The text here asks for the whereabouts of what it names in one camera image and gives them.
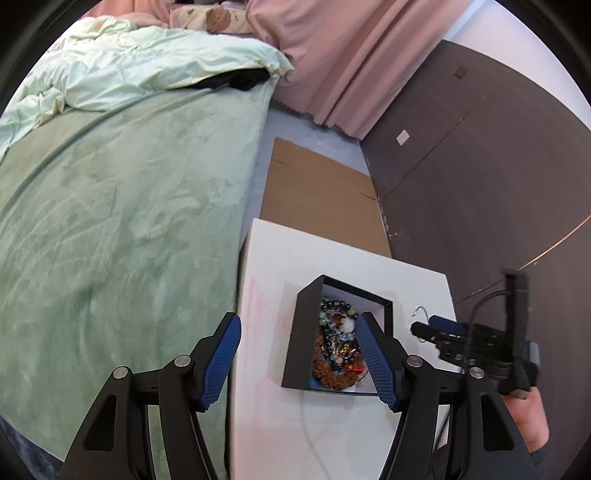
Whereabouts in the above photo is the person's right hand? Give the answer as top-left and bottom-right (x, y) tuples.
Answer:
(501, 386), (550, 453)

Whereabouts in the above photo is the flat brown cardboard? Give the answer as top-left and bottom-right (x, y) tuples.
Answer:
(260, 137), (393, 258)

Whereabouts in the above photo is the person's right forearm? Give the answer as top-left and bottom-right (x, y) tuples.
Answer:
(529, 438), (553, 468)

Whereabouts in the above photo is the light green duvet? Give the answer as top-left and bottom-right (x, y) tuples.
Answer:
(0, 16), (296, 154)

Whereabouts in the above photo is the brown bead bracelet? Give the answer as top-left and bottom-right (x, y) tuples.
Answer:
(312, 362), (360, 393)

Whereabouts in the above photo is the printed pillow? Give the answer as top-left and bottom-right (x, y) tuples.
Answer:
(168, 2), (257, 34)

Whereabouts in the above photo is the pink bedding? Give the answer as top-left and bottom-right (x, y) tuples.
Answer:
(95, 0), (175, 27)

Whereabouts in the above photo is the pile of mixed bead jewelry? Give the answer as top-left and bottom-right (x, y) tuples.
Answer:
(316, 311), (368, 376)

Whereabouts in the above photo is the black cloth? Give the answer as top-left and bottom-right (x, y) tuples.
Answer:
(193, 68), (274, 92)

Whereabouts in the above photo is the black jewelry box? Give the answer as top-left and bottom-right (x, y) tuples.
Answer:
(281, 274), (394, 398)

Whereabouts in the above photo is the silver hook earring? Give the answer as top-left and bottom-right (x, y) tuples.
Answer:
(412, 306), (428, 342)

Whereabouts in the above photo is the green velvet blanket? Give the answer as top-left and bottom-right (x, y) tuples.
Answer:
(0, 78), (279, 478)

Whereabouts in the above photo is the pink curtain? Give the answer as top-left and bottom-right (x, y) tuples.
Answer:
(245, 0), (459, 142)

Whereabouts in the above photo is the dark brown wardrobe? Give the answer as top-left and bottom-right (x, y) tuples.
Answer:
(360, 39), (591, 416)

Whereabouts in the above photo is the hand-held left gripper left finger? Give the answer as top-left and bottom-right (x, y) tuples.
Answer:
(60, 312), (243, 480)

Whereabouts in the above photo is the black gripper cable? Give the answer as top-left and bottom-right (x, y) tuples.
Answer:
(465, 290), (509, 325)

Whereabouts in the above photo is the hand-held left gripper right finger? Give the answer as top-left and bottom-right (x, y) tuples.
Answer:
(355, 312), (539, 480)

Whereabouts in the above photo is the black pearl bead bracelet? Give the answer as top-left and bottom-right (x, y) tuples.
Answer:
(318, 298), (359, 315)

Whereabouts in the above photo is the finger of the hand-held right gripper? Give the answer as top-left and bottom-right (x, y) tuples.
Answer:
(410, 322), (451, 347)
(428, 316), (470, 336)

